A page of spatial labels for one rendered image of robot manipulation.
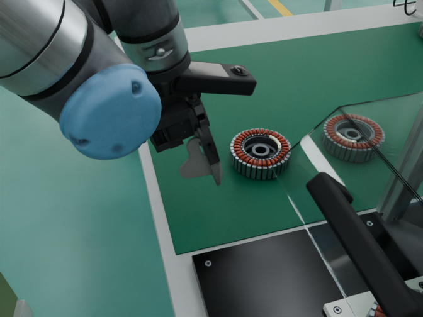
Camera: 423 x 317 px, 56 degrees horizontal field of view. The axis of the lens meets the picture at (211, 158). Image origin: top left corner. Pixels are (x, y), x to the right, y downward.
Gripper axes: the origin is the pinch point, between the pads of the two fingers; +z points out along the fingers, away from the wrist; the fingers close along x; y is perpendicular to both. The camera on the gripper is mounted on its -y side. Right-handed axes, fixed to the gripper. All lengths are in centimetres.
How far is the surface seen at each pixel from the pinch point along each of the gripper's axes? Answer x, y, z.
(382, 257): 34.5, -4.2, -22.9
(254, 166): -0.7, -6.8, 6.9
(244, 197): 2.7, -3.0, 9.3
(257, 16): -182, -75, 84
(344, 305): 26.2, -7.6, 6.9
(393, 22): -49, -71, 26
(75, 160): -104, 50, 75
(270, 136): -7.1, -12.6, 7.8
